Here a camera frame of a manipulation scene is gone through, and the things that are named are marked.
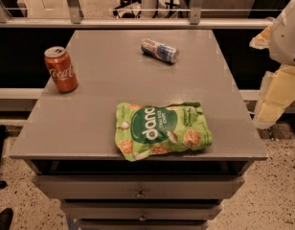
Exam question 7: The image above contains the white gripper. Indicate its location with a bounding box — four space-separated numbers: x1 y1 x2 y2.
249 0 295 128

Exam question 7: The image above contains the red coca-cola can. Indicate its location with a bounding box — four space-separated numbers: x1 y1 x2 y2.
44 46 79 93

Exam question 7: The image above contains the blue silver energy drink can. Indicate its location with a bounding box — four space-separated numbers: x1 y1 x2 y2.
141 38 179 64

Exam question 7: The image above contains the grey drawer cabinet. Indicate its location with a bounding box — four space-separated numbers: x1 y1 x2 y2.
11 30 266 230

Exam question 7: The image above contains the green rice chips bag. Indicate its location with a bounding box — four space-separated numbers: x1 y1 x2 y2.
115 103 213 162

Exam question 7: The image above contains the black office chair base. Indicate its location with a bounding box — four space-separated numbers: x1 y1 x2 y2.
112 0 180 19

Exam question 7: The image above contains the middle drawer with knob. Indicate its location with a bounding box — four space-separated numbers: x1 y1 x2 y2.
62 201 222 221

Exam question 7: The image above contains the drawer with knob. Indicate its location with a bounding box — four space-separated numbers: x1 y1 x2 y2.
62 201 222 221
33 175 244 199

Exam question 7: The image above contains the metal railing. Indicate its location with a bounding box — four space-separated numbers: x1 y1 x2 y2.
0 0 273 29

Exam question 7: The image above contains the top drawer with knob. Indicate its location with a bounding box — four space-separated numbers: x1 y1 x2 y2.
33 175 244 199

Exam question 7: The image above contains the black shoe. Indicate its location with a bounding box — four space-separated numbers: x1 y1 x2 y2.
0 208 13 230

